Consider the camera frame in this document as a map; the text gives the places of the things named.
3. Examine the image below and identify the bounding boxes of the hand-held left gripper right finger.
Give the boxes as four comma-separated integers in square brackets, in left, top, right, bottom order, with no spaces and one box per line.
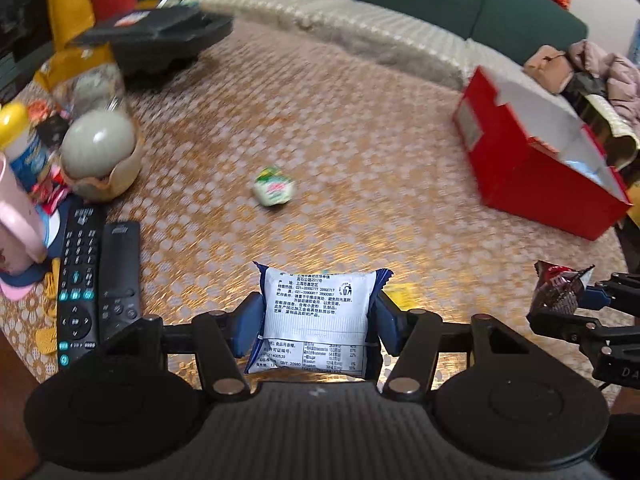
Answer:
[375,291,532,402]

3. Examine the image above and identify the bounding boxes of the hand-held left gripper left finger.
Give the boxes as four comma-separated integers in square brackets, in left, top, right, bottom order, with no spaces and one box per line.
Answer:
[104,291,266,402]

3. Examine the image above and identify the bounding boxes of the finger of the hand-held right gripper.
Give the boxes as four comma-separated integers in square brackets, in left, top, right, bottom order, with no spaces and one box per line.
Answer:
[582,272,640,317]
[526,310,640,349]

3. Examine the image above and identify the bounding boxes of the dark brown red snack packet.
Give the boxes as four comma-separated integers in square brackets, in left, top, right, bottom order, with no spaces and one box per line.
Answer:
[532,260,597,313]

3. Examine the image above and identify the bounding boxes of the white blue snack packet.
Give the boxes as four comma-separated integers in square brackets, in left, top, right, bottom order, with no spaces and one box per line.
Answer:
[245,261,393,376]

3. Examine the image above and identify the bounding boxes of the light blue snack packet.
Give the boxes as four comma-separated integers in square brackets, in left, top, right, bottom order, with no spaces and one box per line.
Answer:
[562,159,608,186]

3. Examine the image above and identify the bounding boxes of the red cardboard box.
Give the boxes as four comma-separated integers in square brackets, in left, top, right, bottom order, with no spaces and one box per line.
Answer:
[452,66,633,242]

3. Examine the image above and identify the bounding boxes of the yellow snack packet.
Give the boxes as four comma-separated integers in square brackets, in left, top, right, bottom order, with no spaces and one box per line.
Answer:
[382,284,413,306]

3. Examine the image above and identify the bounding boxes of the small green white candy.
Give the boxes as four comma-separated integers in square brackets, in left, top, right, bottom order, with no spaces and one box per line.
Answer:
[252,166,296,207]

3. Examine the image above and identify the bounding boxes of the slim black remote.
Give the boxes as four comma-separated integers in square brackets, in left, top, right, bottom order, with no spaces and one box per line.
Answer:
[97,221,142,346]

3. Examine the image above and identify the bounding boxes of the woven beige chair cover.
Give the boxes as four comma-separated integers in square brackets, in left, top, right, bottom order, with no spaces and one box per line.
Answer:
[575,92,640,171]

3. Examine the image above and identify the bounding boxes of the black remote with buttons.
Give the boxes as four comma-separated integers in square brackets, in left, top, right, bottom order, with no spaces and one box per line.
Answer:
[56,206,107,368]

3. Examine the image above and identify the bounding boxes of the pink puffer jacket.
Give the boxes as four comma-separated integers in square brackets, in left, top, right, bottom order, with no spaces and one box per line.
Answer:
[567,40,640,138]

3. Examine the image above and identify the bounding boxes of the grey egg ornament in bowl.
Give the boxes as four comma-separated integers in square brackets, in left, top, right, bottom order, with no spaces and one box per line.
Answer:
[59,110,145,202]

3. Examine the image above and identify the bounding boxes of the brown bag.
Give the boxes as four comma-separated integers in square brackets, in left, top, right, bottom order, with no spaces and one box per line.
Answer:
[524,45,576,93]

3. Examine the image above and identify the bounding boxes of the red candy wrappers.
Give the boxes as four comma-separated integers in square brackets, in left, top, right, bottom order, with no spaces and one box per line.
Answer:
[27,97,73,216]

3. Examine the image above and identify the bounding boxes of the pink cup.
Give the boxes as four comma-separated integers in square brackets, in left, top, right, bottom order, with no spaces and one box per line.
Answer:
[0,152,50,277]

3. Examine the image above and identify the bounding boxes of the clear plastic bag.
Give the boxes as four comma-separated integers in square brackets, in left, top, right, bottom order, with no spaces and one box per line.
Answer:
[52,60,133,121]

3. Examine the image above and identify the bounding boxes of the yellow capped bottle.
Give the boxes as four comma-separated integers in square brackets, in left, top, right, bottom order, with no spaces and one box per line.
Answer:
[0,101,51,193]

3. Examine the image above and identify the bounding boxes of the black plastic case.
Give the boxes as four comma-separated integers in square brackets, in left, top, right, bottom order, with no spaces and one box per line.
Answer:
[67,6,235,77]

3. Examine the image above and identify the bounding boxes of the green sofa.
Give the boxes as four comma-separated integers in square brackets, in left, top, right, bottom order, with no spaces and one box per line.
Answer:
[240,0,588,66]

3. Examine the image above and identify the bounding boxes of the black television screen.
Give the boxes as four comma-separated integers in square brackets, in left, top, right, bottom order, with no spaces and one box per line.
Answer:
[0,0,55,103]

